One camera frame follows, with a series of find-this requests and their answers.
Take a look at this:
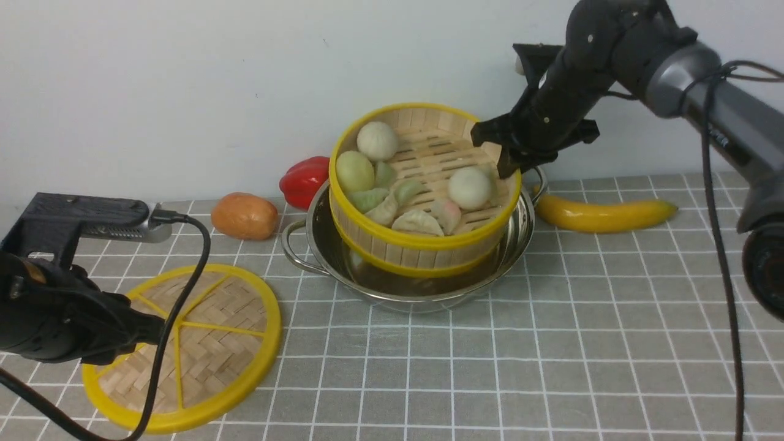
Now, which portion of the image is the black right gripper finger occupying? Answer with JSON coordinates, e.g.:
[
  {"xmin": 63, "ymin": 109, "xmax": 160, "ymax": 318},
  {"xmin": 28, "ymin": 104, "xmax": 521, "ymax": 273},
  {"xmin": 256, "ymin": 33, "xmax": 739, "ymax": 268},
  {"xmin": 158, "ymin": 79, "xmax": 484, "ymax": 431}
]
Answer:
[{"xmin": 497, "ymin": 143, "xmax": 540, "ymax": 179}]

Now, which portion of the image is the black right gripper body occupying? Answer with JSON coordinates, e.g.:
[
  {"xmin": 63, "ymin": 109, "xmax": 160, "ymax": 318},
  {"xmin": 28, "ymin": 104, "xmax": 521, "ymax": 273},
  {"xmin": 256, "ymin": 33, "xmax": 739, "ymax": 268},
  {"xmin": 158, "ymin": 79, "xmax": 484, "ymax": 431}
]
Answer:
[{"xmin": 470, "ymin": 43, "xmax": 601, "ymax": 172}]

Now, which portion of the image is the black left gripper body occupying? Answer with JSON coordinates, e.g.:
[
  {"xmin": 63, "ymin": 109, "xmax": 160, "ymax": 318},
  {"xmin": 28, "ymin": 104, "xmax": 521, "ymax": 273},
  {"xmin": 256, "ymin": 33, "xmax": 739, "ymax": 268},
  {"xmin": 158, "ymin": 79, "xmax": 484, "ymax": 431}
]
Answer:
[{"xmin": 1, "ymin": 252, "xmax": 164, "ymax": 366}]

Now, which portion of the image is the yellow bamboo steamer basket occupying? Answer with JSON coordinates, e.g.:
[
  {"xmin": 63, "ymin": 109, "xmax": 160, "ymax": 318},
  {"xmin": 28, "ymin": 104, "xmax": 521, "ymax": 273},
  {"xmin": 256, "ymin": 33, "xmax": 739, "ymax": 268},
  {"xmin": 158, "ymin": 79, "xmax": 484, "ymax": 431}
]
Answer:
[{"xmin": 328, "ymin": 102, "xmax": 522, "ymax": 278}]

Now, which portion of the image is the yellow woven bamboo steamer lid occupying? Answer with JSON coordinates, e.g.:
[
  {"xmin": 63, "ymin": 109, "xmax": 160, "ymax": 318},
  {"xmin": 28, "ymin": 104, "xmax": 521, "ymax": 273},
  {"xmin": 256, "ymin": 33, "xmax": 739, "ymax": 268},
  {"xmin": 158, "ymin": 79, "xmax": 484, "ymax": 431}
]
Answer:
[{"xmin": 82, "ymin": 263, "xmax": 282, "ymax": 434}]

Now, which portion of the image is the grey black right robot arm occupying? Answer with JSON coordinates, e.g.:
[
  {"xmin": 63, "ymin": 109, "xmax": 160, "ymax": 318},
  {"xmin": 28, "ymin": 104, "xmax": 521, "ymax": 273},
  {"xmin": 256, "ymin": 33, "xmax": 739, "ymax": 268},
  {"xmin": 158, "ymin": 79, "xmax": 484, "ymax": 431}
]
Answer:
[{"xmin": 470, "ymin": 1, "xmax": 783, "ymax": 319}]

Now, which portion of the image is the stainless steel pot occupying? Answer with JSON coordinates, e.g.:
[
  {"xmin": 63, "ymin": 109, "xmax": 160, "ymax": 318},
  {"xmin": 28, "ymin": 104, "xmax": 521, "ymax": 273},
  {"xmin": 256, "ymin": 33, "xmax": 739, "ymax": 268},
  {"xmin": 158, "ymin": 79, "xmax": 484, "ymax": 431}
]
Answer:
[{"xmin": 280, "ymin": 167, "xmax": 549, "ymax": 314}]

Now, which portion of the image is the white round bun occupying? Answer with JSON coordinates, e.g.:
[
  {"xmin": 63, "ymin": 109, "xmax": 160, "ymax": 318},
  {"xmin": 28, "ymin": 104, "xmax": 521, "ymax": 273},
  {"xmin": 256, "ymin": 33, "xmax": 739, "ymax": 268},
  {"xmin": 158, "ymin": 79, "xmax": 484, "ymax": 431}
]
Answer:
[
  {"xmin": 356, "ymin": 122, "xmax": 399, "ymax": 162},
  {"xmin": 447, "ymin": 167, "xmax": 495, "ymax": 211}
]

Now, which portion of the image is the pink white dumpling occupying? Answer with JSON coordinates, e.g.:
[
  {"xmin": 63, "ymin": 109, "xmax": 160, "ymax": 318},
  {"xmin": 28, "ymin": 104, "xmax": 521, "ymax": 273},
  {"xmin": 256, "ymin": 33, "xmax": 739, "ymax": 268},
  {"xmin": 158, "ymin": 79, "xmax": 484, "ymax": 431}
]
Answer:
[{"xmin": 431, "ymin": 198, "xmax": 462, "ymax": 236}]

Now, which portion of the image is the yellow banana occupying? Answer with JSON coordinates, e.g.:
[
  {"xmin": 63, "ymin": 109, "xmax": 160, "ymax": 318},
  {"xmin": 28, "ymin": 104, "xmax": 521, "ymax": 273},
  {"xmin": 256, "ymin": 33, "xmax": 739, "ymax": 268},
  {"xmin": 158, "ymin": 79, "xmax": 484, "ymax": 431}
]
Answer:
[{"xmin": 535, "ymin": 194, "xmax": 679, "ymax": 234}]

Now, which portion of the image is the pale dumpling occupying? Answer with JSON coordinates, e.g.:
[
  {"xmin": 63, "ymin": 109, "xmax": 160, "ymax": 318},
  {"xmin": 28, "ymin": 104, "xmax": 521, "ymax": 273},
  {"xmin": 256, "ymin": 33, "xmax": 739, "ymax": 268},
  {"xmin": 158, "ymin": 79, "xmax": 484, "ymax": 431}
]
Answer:
[{"xmin": 390, "ymin": 209, "xmax": 445, "ymax": 237}]

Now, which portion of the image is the green dumpling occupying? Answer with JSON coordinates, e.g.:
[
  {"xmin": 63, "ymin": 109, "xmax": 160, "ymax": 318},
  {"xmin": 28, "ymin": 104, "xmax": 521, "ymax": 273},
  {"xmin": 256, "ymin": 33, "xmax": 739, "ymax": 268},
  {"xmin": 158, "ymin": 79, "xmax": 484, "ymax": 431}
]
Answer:
[{"xmin": 347, "ymin": 187, "xmax": 390, "ymax": 213}]

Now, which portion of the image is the pale green round bun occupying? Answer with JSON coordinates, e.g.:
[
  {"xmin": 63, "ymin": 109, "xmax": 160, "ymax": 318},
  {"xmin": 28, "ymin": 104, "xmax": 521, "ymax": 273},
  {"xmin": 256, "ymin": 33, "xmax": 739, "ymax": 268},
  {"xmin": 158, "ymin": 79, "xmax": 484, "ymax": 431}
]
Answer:
[{"xmin": 336, "ymin": 151, "xmax": 375, "ymax": 194}]

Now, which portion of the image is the grey checkered tablecloth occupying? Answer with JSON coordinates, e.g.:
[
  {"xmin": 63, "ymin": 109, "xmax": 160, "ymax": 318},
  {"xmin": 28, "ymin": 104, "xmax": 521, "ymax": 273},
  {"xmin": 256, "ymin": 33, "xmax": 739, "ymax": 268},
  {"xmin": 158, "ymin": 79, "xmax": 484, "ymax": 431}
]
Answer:
[{"xmin": 0, "ymin": 171, "xmax": 784, "ymax": 441}]

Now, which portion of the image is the red bell pepper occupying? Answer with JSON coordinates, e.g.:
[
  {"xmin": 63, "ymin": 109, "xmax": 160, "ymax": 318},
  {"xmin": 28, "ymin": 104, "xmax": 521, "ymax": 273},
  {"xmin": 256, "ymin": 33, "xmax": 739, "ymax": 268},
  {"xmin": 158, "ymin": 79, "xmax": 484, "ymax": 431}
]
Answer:
[{"xmin": 278, "ymin": 156, "xmax": 330, "ymax": 211}]

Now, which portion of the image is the brown potato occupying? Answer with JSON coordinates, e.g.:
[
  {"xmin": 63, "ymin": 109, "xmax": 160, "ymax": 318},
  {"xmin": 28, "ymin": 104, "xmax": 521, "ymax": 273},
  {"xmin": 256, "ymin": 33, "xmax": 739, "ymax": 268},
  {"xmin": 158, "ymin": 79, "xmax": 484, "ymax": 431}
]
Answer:
[{"xmin": 211, "ymin": 192, "xmax": 278, "ymax": 242}]

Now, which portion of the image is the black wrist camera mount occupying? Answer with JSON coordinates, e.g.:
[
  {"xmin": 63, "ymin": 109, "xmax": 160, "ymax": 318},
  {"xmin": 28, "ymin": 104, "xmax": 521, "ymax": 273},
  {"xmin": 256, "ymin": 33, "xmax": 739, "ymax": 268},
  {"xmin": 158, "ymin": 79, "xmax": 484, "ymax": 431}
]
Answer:
[{"xmin": 2, "ymin": 192, "xmax": 185, "ymax": 269}]

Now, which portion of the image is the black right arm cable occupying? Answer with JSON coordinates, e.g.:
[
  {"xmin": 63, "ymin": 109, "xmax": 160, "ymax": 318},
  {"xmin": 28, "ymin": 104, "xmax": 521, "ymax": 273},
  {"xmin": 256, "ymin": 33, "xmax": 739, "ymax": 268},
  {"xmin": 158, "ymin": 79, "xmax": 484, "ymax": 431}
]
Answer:
[{"xmin": 698, "ymin": 60, "xmax": 784, "ymax": 441}]

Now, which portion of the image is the black camera cable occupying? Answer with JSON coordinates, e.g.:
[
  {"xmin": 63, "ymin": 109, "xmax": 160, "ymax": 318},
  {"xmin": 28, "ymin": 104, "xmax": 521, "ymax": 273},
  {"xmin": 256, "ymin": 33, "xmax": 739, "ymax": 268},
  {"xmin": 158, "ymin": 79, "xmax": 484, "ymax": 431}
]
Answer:
[{"xmin": 0, "ymin": 209, "xmax": 212, "ymax": 441}]

